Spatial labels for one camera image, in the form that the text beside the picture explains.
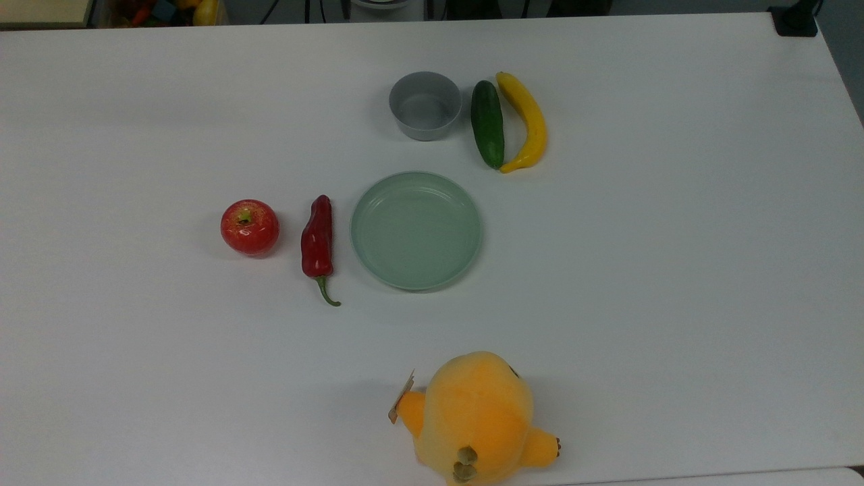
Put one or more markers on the red apple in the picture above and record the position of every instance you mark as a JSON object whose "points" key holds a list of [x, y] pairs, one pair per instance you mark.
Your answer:
{"points": [[250, 228]]}

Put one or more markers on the pale green round plate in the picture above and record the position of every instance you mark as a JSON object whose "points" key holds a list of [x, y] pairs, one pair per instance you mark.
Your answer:
{"points": [[415, 229]]}

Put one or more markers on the cardboard hang tag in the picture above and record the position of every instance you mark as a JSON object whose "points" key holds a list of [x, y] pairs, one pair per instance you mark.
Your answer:
{"points": [[401, 398]]}

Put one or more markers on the box of colourful toys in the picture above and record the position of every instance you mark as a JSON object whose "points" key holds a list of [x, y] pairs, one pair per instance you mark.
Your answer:
{"points": [[148, 12]]}

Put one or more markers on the green cucumber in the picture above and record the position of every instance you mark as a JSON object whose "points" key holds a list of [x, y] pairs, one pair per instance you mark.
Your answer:
{"points": [[487, 125]]}

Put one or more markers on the yellow banana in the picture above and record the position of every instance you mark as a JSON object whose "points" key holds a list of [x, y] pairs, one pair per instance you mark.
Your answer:
{"points": [[530, 118]]}

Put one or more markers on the red chili pepper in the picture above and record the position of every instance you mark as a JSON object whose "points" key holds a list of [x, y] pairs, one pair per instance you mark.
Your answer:
{"points": [[317, 239]]}

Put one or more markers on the orange plush hamster toy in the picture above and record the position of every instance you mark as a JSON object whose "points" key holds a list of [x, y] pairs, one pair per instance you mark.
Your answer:
{"points": [[472, 418]]}

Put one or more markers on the yellow toy fruit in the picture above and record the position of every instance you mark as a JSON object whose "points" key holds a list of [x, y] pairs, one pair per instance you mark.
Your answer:
{"points": [[206, 12]]}

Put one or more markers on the small grey metal bowl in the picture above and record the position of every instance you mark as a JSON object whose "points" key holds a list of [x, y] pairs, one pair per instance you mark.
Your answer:
{"points": [[425, 108]]}

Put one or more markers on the wooden board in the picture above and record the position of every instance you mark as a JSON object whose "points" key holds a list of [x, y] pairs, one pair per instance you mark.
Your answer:
{"points": [[44, 12]]}

